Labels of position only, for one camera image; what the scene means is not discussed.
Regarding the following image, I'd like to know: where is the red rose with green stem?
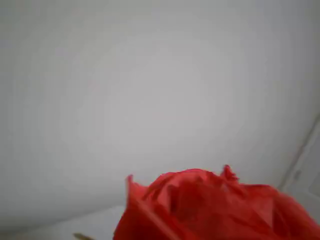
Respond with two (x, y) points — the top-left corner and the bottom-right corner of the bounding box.
(112, 164), (320, 240)

